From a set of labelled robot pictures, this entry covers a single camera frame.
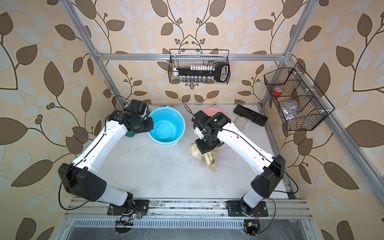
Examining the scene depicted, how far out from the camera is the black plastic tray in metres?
1.10

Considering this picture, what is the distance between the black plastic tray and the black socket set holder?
13.3 inches

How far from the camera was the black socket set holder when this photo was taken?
0.82m
